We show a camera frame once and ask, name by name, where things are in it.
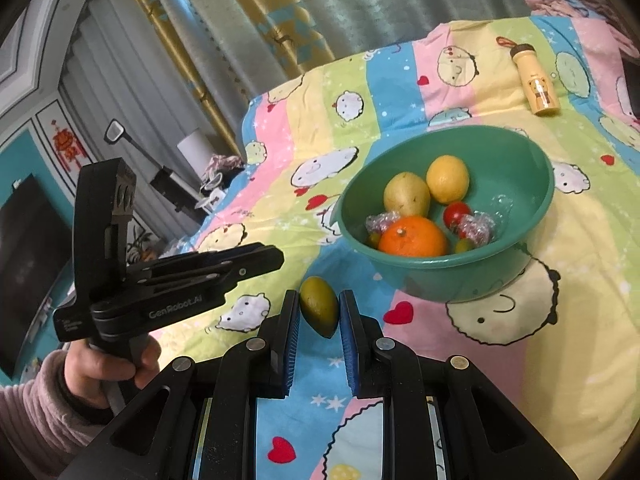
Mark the black flat television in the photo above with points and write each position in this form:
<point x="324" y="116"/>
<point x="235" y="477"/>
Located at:
<point x="25" y="270"/>

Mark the gold and silver deer curtain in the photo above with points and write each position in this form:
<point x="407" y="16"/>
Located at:
<point x="375" y="0"/>

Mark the potted plant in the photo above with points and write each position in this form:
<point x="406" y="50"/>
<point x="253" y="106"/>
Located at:
<point x="142" y="248"/>

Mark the yellow lemon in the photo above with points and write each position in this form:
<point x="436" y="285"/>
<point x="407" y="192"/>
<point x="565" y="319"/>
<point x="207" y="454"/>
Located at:
<point x="447" y="179"/>

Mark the orange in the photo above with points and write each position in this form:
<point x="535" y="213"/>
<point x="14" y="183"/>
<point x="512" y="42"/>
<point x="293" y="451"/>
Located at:
<point x="412" y="238"/>

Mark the green plastic basin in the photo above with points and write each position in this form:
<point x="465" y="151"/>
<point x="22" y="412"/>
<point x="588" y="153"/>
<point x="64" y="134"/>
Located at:
<point x="500" y="170"/>

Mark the yellow cartoon bottle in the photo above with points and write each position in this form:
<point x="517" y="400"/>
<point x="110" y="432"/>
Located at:
<point x="537" y="85"/>

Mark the pile of clothes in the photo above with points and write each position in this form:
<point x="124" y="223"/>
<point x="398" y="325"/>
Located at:
<point x="223" y="162"/>

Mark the yellow-green pear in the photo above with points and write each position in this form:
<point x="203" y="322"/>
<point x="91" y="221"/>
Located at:
<point x="406" y="194"/>

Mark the striped cartoon printed blanket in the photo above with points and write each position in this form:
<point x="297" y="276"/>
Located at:
<point x="575" y="310"/>

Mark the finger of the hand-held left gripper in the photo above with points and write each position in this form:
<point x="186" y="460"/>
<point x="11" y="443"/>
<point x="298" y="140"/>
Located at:
<point x="225" y="267"/>

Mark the green olive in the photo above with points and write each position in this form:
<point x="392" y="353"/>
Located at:
<point x="463" y="245"/>
<point x="320" y="310"/>
<point x="374" y="239"/>

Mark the red cherry tomato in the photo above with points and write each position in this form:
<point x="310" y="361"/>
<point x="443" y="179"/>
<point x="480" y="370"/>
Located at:
<point x="456" y="214"/>

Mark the person's left forearm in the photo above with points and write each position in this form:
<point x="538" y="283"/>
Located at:
<point x="30" y="420"/>

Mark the red candy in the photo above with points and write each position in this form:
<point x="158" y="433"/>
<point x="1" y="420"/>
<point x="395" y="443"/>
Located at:
<point x="475" y="228"/>
<point x="382" y="222"/>

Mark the grey pleated curtain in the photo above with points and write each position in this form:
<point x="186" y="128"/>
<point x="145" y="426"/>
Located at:
<point x="115" y="60"/>

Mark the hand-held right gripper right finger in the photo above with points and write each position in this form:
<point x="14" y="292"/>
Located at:
<point x="350" y="346"/>

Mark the white stool with bow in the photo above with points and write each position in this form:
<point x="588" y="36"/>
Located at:
<point x="212" y="198"/>

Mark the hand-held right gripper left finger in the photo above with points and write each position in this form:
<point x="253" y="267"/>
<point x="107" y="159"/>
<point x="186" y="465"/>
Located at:
<point x="290" y="341"/>

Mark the white cylindrical appliance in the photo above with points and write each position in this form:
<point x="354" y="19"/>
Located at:
<point x="192" y="147"/>

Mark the person's left hand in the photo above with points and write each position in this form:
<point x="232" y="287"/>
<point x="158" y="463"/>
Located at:
<point x="95" y="366"/>

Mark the red knot wall decoration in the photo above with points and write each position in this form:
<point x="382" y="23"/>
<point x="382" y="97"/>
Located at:
<point x="67" y="146"/>

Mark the pile of folded pastel cloths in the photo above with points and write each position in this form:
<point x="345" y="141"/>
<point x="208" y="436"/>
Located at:
<point x="565" y="1"/>

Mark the black upright vacuum cleaner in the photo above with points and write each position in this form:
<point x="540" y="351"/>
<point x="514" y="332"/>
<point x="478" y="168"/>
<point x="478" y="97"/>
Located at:
<point x="167" y="182"/>

